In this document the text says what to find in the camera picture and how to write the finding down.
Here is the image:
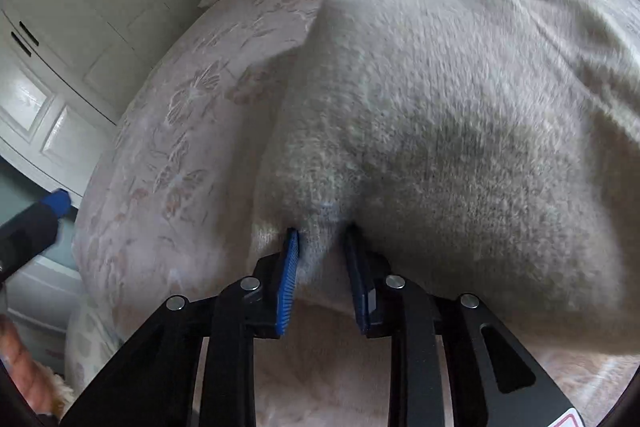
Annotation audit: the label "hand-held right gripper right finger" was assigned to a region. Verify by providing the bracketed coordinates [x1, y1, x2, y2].
[345, 227, 586, 427]

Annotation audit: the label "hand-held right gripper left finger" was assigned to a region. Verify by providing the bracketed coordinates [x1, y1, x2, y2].
[60, 229, 301, 427]

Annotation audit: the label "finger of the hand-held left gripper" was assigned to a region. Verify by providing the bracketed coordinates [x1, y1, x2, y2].
[0, 188, 72, 284]

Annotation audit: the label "white knit sweater black hearts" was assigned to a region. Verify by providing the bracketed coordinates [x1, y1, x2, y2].
[250, 0, 640, 358]

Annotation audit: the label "person's left hand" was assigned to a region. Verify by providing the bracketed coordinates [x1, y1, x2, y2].
[0, 314, 57, 418]

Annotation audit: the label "bed with floral sheet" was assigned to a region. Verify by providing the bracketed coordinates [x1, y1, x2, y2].
[65, 0, 640, 427]

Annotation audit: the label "white wardrobe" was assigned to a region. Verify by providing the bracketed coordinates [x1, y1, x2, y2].
[0, 0, 223, 208]

